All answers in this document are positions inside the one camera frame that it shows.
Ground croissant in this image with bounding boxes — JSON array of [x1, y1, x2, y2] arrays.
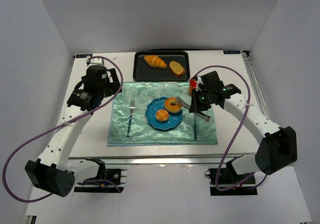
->
[[144, 55, 167, 69]]

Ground teal patterned placemat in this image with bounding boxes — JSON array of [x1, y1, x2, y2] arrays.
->
[[108, 82, 218, 147]]

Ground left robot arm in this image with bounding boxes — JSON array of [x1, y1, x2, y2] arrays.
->
[[25, 65, 122, 197]]

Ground knife with teal handle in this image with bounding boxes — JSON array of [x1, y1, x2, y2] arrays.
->
[[193, 113, 198, 140]]

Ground orange mug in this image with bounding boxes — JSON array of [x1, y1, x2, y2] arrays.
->
[[188, 76, 198, 96]]

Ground metal tongs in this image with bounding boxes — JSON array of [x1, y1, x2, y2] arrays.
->
[[175, 97, 211, 123]]

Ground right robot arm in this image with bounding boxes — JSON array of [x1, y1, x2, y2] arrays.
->
[[189, 71, 298, 175]]

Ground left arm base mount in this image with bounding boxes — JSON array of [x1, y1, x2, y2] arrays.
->
[[70, 158, 128, 193]]

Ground bread slice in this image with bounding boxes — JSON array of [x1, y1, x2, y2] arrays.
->
[[169, 61, 186, 77]]

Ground blue table label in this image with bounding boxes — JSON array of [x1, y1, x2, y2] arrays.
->
[[75, 53, 93, 58], [223, 50, 241, 55]]

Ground left blue table label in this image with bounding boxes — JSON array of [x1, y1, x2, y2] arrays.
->
[[75, 53, 93, 58]]

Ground fork with teal handle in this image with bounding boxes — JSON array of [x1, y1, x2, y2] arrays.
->
[[126, 99, 135, 137]]

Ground aluminium table frame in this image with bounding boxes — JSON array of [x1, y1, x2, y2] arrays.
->
[[22, 49, 286, 224]]

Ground black baking tray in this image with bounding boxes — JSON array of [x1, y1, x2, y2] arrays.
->
[[132, 50, 190, 82]]

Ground glazed donut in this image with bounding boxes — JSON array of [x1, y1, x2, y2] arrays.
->
[[164, 97, 181, 113]]

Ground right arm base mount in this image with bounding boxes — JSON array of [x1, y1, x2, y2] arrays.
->
[[204, 168, 258, 196]]

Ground blue dotted plate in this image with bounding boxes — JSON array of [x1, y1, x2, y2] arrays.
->
[[145, 97, 183, 131]]

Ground round bread roll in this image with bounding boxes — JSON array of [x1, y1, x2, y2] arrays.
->
[[155, 109, 169, 122]]

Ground right blue table label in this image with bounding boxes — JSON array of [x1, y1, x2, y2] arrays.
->
[[223, 50, 241, 55]]

